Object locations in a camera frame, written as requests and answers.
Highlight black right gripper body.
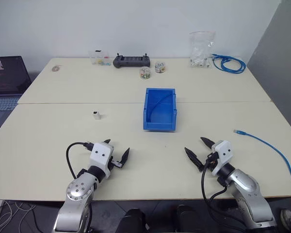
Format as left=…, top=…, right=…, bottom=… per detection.
left=203, top=146, right=220, bottom=170

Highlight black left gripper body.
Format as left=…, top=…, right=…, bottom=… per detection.
left=108, top=155, right=124, bottom=171

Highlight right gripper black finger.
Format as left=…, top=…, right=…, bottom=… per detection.
left=184, top=147, right=205, bottom=172
left=200, top=136, right=216, bottom=149

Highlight blue plastic storage bin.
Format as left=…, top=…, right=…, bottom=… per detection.
left=142, top=87, right=178, bottom=133

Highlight dark rounded shape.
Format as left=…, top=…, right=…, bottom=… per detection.
left=115, top=208, right=146, bottom=233
left=176, top=204, right=206, bottom=233

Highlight small clear jar colourful beads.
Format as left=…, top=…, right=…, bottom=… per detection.
left=139, top=66, right=152, bottom=80
left=154, top=61, right=166, bottom=74

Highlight black handheld remote controller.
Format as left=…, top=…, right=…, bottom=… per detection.
left=112, top=51, right=152, bottom=69

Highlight clear box of colourful bits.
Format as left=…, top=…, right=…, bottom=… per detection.
left=88, top=49, right=112, bottom=67

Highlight clear plastic zip bag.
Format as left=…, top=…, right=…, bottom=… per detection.
left=189, top=31, right=217, bottom=69

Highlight grey sneaker shoe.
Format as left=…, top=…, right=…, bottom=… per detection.
left=279, top=208, right=291, bottom=228

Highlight dark open laptop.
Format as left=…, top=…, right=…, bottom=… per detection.
left=0, top=56, right=32, bottom=128

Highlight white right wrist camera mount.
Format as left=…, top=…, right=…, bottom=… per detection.
left=211, top=140, right=233, bottom=176

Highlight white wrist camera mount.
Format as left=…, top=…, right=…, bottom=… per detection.
left=89, top=142, right=115, bottom=179
left=211, top=140, right=233, bottom=176

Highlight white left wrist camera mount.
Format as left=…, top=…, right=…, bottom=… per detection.
left=89, top=142, right=115, bottom=179

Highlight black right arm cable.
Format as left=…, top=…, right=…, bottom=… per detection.
left=200, top=156, right=231, bottom=203

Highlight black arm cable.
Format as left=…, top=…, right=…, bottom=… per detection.
left=200, top=156, right=231, bottom=203
left=65, top=140, right=94, bottom=181

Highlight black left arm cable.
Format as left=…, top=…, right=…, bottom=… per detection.
left=65, top=140, right=94, bottom=181

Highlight long blue Ethernet cable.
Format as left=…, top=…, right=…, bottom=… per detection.
left=233, top=129, right=291, bottom=182

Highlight white floor cables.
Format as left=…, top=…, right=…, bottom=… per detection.
left=0, top=200, right=36, bottom=233

